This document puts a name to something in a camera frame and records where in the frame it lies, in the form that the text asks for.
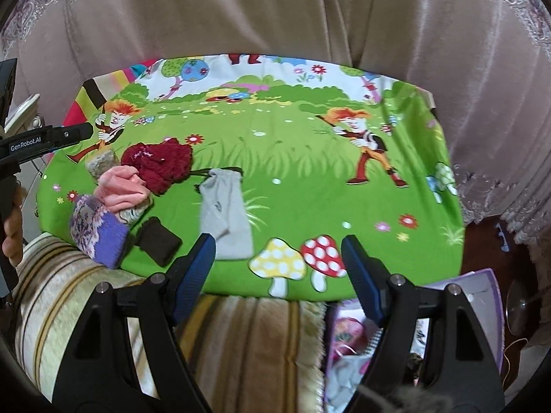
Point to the pink cloth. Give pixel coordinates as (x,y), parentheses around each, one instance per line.
(122,187)

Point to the grey fuzzy tuft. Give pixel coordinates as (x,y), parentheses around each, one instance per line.
(387,400)

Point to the green cartoon printed blanket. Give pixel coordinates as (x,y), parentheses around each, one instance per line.
(301,189)

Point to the pink round pouch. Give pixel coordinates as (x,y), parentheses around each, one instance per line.
(346,327)

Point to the dark red knitted hat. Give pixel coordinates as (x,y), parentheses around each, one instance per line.
(159,163)

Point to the beige striped sofa blanket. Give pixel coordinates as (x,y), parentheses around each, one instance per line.
(241,335)

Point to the beige curtain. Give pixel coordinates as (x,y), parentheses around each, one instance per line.
(275,8)

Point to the blue plastic piece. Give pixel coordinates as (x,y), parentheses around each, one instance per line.
(501,234)

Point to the white cabinet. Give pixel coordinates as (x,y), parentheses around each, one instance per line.
(26,105)

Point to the person's left hand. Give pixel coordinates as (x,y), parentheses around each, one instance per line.
(13,241)

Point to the leopard print pouch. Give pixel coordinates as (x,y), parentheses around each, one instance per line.
(413,363)

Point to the clear wine glass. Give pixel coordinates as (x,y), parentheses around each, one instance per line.
(518,305)

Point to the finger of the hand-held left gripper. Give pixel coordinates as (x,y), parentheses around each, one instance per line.
(73,133)

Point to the purple cardboard box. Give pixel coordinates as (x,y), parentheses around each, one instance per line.
(490,309)

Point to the purple patterned knitted hat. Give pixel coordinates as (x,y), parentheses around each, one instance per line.
(97,232)

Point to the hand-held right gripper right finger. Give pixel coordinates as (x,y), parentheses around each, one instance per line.
(366,279)

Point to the light blue cloth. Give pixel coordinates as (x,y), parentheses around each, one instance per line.
(344,374)

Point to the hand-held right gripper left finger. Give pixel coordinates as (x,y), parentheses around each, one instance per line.
(196,275)

